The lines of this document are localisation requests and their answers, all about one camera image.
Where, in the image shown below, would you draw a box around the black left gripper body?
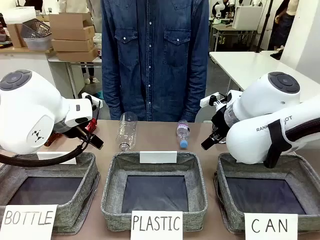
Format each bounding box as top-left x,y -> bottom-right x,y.
74,124 -> 91,139

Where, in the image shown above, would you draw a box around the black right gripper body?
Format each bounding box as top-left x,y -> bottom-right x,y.
211,106 -> 229,138

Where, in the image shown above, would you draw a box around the red crushed can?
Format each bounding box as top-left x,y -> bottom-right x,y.
84,117 -> 98,132

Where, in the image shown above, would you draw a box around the small water bottle blue cap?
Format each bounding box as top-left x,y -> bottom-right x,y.
176,119 -> 191,150

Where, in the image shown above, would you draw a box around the brown glass bottle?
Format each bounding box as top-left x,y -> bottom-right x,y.
43,131 -> 64,148

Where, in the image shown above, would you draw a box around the large clear plastic bottle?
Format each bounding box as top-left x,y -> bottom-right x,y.
116,111 -> 139,152

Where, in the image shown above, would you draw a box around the grey fabric basket bottle label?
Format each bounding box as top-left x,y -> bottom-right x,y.
0,151 -> 101,235

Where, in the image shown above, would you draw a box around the grey fabric basket can label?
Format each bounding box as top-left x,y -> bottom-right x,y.
213,152 -> 320,234

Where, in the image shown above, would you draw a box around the grey fabric basket plastic label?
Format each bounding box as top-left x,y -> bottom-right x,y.
100,150 -> 208,232

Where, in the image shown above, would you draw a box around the paper sign CAN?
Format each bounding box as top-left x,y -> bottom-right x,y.
243,212 -> 299,240

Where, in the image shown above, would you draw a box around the grey perforated plastic basket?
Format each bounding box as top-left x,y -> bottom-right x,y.
20,18 -> 53,40

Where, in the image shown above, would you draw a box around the blank white card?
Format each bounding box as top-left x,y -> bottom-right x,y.
36,151 -> 77,165
139,150 -> 178,164

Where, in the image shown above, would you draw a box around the background person legs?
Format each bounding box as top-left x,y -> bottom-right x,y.
80,62 -> 101,85

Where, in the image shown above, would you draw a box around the white side table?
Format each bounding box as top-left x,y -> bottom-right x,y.
208,50 -> 320,93

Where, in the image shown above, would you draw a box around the person in denim shirt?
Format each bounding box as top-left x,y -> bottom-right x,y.
100,0 -> 210,123

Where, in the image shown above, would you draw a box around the white desk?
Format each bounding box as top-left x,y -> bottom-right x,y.
0,46 -> 103,100

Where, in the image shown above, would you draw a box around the black object on side table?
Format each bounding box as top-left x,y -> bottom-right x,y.
269,48 -> 285,61

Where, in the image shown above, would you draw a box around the background metal table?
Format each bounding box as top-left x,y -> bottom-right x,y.
209,22 -> 259,52

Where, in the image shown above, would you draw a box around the paper sign PLASTIC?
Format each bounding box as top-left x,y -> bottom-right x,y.
130,210 -> 184,240

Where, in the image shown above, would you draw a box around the clear plastic bin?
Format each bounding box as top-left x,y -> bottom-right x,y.
23,34 -> 54,51

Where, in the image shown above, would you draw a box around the paper sign BOTTLE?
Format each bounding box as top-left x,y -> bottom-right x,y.
0,204 -> 59,240

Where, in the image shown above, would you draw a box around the black tripod pole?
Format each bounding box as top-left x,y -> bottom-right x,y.
255,0 -> 274,54

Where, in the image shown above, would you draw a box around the white box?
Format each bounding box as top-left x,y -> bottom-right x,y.
231,5 -> 264,31

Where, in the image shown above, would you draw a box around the background person dark skirt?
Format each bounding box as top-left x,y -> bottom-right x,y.
268,0 -> 300,51

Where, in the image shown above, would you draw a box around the small cardboard box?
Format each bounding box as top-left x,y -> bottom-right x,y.
6,23 -> 29,49

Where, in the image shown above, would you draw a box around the white foam sheet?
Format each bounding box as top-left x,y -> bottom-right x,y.
0,6 -> 37,25

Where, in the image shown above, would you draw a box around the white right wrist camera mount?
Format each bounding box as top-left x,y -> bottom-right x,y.
199,92 -> 229,109

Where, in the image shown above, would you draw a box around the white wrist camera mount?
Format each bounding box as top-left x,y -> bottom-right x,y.
199,92 -> 229,109
81,92 -> 101,106

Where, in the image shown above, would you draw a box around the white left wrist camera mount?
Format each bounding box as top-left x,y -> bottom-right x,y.
81,92 -> 101,106

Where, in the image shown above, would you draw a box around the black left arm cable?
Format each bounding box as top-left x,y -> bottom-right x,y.
0,100 -> 102,168

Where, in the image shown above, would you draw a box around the black right arm strap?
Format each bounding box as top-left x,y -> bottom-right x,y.
263,119 -> 289,169

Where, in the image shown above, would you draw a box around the black right arm cable sleeve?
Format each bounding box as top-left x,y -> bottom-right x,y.
284,116 -> 320,152

